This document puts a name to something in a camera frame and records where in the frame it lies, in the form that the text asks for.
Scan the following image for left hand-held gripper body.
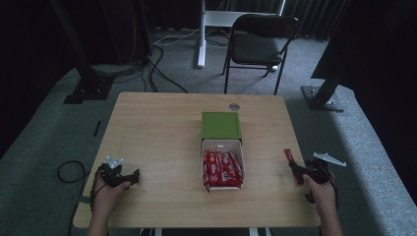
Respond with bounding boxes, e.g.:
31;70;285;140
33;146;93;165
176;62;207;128
97;155;134;189

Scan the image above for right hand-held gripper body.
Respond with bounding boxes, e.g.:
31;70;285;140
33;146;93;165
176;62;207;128
303;151;347;185

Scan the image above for single red snack bar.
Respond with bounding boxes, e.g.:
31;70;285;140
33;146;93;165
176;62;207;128
283;148;305;186

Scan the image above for pile of red snack bars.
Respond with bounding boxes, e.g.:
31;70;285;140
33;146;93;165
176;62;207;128
202;149;245;193

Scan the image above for white drawer tray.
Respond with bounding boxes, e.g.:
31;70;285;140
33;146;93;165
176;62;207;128
200;138;247;193

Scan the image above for green box sleeve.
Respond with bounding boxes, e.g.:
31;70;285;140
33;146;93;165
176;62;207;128
201;111;243;145

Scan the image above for person's left hand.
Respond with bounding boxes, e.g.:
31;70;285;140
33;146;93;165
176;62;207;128
90;180;132;214

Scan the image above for person's right hand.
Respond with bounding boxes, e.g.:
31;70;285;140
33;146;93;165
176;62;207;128
301;173;337;211

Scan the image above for black metal stand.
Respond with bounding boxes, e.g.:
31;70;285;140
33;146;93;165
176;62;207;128
48;0;116;105
300;45;346;113

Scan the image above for black folding chair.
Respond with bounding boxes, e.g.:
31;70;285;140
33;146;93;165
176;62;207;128
221;13;301;96

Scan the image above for left hand-held gripper cable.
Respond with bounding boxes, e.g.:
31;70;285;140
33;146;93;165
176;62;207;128
89;165;109;212

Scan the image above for hand-held gripper cable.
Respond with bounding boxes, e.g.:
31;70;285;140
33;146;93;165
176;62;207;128
328;175;340;210
89;165;109;212

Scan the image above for right hand-held gripper cable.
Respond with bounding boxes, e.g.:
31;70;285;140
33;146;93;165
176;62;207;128
328;175;340;210

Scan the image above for black cable loop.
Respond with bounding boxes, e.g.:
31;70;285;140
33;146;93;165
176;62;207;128
56;159;88;184

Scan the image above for black floor cables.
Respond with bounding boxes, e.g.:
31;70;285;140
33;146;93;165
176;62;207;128
91;43;190;94

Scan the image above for white floor cable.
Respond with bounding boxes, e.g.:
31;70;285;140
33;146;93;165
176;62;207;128
152;27;202;47

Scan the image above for white desk frame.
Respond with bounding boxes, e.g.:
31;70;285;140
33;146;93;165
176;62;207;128
196;0;287;70

